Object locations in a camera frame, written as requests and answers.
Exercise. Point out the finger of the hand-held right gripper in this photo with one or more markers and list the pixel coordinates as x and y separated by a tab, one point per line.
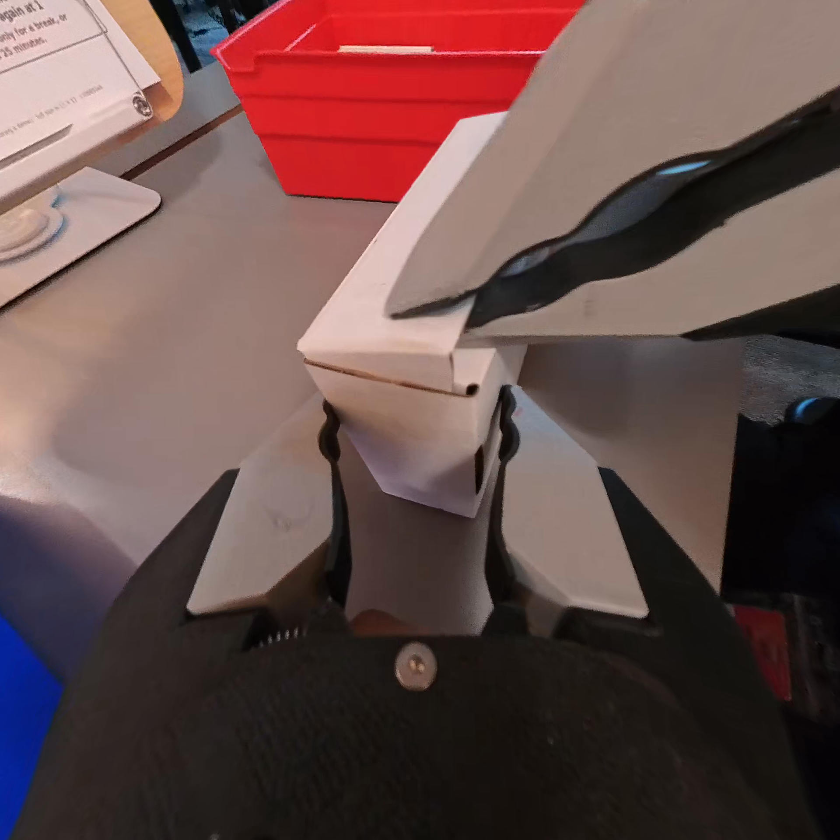
722	275
623	98

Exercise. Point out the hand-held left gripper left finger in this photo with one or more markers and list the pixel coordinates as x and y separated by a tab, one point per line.
269	525

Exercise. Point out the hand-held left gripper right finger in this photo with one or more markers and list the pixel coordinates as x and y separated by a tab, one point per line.
558	525

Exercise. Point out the white cardboard box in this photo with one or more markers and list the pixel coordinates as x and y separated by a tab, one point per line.
394	354

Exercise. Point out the red plastic bin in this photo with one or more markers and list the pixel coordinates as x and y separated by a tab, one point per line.
341	111

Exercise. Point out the blue plastic bin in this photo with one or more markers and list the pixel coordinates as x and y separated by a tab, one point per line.
26	722

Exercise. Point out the white sign stand base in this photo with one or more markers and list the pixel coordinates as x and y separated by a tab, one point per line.
98	210

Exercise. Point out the printed instruction sheet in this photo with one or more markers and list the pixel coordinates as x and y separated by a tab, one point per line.
65	85

